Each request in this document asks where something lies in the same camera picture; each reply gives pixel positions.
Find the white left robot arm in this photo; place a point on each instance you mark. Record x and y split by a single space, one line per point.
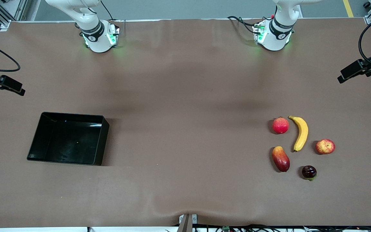
274 37

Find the red yellow mango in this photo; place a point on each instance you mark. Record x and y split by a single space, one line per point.
281 159

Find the red yellow apple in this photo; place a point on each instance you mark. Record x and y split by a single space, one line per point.
325 146

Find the black rectangular plastic box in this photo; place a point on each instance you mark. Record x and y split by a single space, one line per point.
68 140

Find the red round apple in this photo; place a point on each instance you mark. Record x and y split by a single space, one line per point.
280 125

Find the brown table mat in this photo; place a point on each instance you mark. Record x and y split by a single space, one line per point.
185 96

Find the yellow banana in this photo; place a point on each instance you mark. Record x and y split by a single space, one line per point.
302 132

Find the metal camera pole bracket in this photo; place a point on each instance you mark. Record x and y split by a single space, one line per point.
187 224

